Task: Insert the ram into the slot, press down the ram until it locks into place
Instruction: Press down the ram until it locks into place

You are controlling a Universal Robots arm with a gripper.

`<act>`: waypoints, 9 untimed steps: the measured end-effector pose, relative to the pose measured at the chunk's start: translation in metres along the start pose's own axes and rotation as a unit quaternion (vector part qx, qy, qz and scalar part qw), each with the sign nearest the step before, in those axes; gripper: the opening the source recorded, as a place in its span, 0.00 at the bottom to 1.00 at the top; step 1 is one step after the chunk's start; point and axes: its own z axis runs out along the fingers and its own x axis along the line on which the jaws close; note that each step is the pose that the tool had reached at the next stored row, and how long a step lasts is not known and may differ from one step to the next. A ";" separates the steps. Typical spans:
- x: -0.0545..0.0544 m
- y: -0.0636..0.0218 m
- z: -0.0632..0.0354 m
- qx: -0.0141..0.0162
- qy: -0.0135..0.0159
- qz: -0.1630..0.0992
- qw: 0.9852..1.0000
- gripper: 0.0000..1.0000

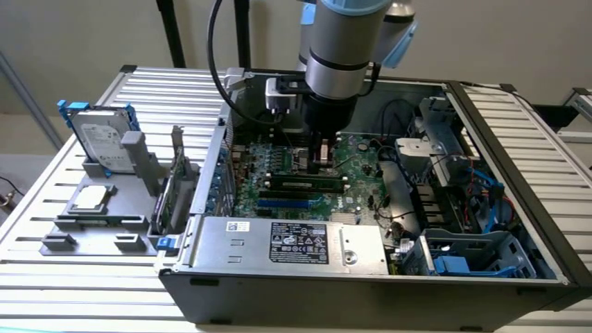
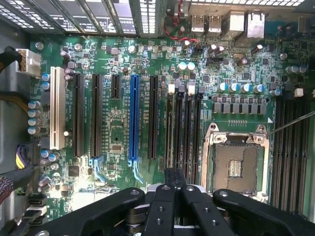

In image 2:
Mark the green motherboard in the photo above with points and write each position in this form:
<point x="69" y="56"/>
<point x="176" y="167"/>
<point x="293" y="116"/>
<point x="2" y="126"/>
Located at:
<point x="118" y="123"/>

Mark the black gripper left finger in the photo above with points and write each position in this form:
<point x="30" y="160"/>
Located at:
<point x="160" y="214"/>

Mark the grey metal PC case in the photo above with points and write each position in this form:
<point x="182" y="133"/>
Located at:
<point x="12" y="118"/>

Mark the silver CPU socket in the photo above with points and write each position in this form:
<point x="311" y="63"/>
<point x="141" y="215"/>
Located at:
<point x="235" y="162"/>

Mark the silver ethernet port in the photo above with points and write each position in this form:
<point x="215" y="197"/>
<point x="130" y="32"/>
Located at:
<point x="256" y="23"/>

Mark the blue expansion slot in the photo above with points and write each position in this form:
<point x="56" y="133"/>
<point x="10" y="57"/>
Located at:
<point x="134" y="118"/>

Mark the silver USB port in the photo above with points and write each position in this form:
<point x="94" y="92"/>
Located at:
<point x="214" y="23"/>
<point x="197" y="23"/>

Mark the long black expansion slot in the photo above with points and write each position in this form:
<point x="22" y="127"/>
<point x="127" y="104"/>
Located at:
<point x="97" y="115"/>
<point x="78" y="115"/>
<point x="153" y="118"/>

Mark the thin metal locking lever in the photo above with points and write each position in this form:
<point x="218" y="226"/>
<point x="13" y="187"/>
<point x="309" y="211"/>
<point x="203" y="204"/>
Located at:
<point x="290" y="125"/>

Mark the black RAM slot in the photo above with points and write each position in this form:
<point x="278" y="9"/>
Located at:
<point x="197" y="137"/>
<point x="277" y="152"/>
<point x="304" y="152"/>
<point x="295" y="152"/>
<point x="286" y="152"/>
<point x="179" y="127"/>
<point x="189" y="132"/>

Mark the white power connector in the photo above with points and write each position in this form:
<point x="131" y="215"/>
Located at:
<point x="29" y="62"/>

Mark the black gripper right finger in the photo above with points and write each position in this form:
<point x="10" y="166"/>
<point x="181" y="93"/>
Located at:
<point x="246" y="211"/>

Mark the black SATA connector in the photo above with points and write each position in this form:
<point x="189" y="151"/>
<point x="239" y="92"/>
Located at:
<point x="37" y="209"/>

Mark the short black expansion slot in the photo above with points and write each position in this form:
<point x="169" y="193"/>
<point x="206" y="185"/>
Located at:
<point x="116" y="86"/>

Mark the large silver port block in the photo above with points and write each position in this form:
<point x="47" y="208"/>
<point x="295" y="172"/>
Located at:
<point x="232" y="24"/>

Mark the black square chip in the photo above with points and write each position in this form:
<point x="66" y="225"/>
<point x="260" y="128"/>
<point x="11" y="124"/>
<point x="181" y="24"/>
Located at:
<point x="73" y="170"/>

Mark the white PCI expansion slot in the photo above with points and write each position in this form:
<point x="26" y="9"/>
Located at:
<point x="57" y="108"/>

